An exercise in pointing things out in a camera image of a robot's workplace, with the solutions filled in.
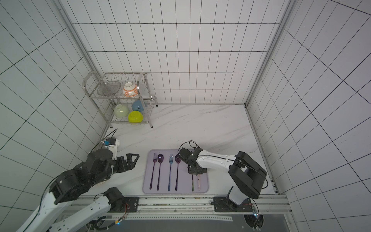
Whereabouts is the dark purple spoon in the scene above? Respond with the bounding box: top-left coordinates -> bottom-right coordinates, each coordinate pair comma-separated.
157,154 -> 164,190

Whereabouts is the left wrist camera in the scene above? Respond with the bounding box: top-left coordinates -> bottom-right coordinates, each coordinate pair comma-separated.
103,138 -> 120,160

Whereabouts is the aluminium mounting rail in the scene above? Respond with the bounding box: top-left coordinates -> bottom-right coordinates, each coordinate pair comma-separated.
59,193 -> 293,221

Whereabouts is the steel two-tier dish rack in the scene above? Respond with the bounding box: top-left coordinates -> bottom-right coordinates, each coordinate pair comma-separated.
82,72 -> 158,128

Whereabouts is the lilac rectangular placemat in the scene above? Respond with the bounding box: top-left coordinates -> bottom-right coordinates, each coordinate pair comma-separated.
143,149 -> 209,195

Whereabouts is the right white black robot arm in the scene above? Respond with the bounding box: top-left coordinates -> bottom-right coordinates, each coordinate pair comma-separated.
178,148 -> 269,212

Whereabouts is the pale green bowl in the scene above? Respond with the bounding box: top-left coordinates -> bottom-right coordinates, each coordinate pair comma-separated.
114,104 -> 129,118

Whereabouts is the purple magenta spoon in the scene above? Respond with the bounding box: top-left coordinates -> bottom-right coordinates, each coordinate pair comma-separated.
175,154 -> 181,191

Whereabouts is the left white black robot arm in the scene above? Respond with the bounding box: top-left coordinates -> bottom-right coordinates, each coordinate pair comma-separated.
18,148 -> 140,232

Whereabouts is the blue bowl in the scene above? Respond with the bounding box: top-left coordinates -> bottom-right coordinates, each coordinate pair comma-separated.
131,100 -> 144,112

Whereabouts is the lime green bowl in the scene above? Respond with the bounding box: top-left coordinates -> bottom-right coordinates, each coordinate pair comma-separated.
128,111 -> 144,123

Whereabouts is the blue fork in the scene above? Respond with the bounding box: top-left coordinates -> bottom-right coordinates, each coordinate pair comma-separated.
168,154 -> 174,191

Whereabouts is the clear glass plate in rack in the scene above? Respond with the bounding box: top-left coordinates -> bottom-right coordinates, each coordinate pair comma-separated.
97,81 -> 121,97

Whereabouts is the silver spoon pink handle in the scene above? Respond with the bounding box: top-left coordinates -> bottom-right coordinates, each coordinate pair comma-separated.
197,175 -> 201,190

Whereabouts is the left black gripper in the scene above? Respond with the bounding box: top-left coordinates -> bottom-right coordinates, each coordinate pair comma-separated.
91,154 -> 139,186

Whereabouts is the white orange patterned bowl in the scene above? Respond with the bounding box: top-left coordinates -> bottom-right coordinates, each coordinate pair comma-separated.
122,82 -> 138,98

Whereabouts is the dark purple fork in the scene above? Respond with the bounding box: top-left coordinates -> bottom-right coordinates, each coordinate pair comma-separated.
149,153 -> 157,189

